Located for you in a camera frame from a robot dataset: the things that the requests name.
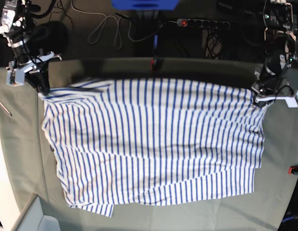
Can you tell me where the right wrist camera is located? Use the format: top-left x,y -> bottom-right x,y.
6,69 -> 25,87

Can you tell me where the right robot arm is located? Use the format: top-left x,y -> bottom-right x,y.
0,0 -> 69,95

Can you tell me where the black round base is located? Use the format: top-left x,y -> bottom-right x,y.
31,21 -> 69,54

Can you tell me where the orange black clamp right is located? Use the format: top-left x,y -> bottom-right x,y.
288,166 -> 298,176

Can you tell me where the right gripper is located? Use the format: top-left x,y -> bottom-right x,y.
6,51 -> 62,94

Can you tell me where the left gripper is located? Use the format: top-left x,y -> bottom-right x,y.
251,72 -> 295,106

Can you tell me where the blue white striped t-shirt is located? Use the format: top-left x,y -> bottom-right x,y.
40,79 -> 267,217

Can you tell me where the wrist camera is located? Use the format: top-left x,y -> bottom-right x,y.
6,69 -> 25,87
285,90 -> 298,108

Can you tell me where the white power strip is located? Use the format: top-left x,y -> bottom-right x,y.
176,18 -> 231,30

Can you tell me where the red clamp table centre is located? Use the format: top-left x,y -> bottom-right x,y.
150,57 -> 162,73

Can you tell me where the black cable bundle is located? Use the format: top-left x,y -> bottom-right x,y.
201,28 -> 236,60

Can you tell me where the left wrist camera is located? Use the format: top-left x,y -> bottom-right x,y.
285,90 -> 298,108

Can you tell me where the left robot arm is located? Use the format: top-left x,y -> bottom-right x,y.
251,0 -> 298,108

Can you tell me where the white box corner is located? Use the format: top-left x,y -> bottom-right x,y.
0,193 -> 61,231

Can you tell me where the white cable loop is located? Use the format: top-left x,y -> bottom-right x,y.
71,0 -> 140,50

